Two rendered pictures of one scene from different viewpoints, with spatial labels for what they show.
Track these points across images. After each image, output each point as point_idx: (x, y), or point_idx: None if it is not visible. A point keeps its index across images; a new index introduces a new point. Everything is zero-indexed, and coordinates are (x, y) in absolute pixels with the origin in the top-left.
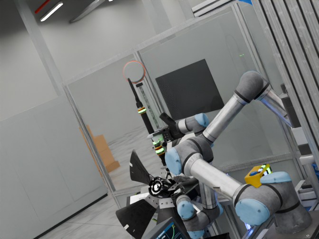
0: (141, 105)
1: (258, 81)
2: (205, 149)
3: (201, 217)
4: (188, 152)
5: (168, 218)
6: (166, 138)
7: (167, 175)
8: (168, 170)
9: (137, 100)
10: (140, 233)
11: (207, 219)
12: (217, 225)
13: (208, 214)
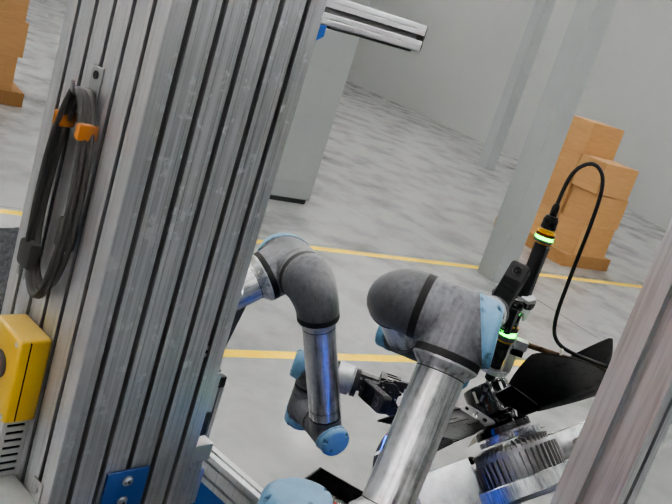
0: (543, 224)
1: (384, 292)
2: (286, 283)
3: (303, 405)
4: (265, 250)
5: None
6: None
7: (505, 396)
8: (485, 376)
9: (550, 211)
10: (473, 440)
11: (301, 417)
12: None
13: (308, 416)
